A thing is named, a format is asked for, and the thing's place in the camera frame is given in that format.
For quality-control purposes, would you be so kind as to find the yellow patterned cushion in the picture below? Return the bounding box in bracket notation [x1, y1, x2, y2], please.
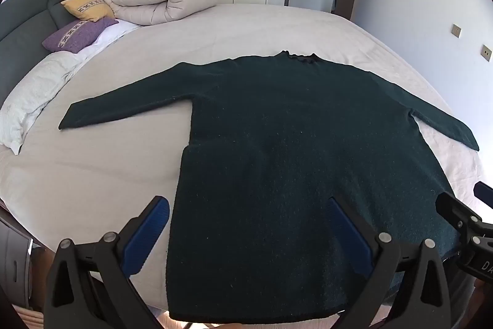
[60, 0, 115, 22]

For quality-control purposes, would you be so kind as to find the white pillow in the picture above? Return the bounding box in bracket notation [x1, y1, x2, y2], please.
[0, 20, 144, 156]

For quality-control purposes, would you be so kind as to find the purple patterned cushion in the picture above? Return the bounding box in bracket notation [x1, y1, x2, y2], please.
[42, 18, 119, 54]

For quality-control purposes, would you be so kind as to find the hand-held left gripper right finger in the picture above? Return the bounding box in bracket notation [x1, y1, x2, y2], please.
[329, 196, 457, 329]

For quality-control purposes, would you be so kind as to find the dark green sweater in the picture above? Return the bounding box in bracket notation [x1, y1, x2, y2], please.
[58, 50, 480, 324]

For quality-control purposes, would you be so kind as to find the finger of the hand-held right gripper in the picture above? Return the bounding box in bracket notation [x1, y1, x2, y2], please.
[436, 192, 483, 237]
[474, 181, 493, 207]

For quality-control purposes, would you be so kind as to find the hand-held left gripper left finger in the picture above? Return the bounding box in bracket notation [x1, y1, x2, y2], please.
[42, 195, 170, 329]

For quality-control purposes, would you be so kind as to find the bed with beige sheet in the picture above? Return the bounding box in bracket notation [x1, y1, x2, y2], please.
[0, 3, 491, 320]

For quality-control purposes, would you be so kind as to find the dark bedside cabinet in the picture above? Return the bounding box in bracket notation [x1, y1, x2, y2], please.
[0, 214, 35, 310]

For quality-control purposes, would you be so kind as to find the grey padded headboard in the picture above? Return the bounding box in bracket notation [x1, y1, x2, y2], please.
[0, 0, 124, 107]

